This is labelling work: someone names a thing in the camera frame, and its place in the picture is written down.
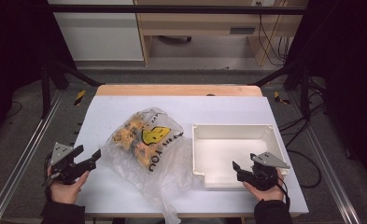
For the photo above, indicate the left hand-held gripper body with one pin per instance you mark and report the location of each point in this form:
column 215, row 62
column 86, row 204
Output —
column 61, row 161

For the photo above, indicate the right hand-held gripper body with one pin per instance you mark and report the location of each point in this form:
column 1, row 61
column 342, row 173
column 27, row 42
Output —
column 263, row 177

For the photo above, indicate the white plastic bin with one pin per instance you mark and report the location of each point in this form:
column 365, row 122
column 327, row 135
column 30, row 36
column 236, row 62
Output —
column 221, row 152

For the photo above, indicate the yellow black chip bag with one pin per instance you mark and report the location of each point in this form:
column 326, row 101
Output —
column 140, row 149

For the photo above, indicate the clear plastic bag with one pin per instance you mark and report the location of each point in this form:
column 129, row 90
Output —
column 168, row 174

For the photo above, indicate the person's right hand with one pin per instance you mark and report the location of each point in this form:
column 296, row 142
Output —
column 270, row 195

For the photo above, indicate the person's left hand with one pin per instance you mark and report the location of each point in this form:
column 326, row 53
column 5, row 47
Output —
column 64, row 193

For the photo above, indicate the yellow black floor tape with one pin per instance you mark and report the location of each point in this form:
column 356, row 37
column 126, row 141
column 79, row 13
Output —
column 80, row 97
column 279, row 98

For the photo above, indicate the black metal stand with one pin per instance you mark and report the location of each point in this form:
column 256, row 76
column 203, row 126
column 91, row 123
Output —
column 47, row 90
column 304, row 90

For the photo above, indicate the black curtain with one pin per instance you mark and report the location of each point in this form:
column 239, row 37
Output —
column 352, row 77
column 13, row 62

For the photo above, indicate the white cabinet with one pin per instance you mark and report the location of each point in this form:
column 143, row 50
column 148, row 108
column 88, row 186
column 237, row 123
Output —
column 100, row 34

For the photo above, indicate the wooden desk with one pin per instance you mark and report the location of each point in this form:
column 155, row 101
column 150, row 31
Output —
column 203, row 23

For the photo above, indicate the aluminium rail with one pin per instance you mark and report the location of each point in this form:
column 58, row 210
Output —
column 22, row 161
column 330, row 171

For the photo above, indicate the black horizontal frame bar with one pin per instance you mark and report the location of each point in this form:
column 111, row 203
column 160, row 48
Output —
column 172, row 9

